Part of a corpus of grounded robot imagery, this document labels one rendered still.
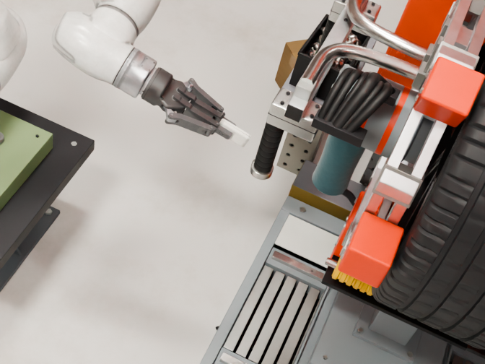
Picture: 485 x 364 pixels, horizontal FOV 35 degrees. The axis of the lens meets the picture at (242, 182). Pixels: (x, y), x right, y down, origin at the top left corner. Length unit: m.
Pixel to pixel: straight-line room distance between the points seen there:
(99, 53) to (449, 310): 0.81
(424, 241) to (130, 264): 1.14
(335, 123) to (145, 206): 1.15
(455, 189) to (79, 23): 0.80
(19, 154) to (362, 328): 0.95
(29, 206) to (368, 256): 0.97
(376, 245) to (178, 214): 1.14
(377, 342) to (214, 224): 0.65
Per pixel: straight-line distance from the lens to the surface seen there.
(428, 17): 1.87
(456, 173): 1.22
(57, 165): 2.04
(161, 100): 1.58
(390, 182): 1.27
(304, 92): 1.31
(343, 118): 1.29
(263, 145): 1.43
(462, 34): 1.39
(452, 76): 1.20
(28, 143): 2.02
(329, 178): 1.81
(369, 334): 1.97
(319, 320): 2.06
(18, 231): 1.92
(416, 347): 2.00
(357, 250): 1.27
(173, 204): 2.36
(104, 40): 1.57
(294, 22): 3.07
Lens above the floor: 1.87
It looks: 50 degrees down
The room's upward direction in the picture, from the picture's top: 16 degrees clockwise
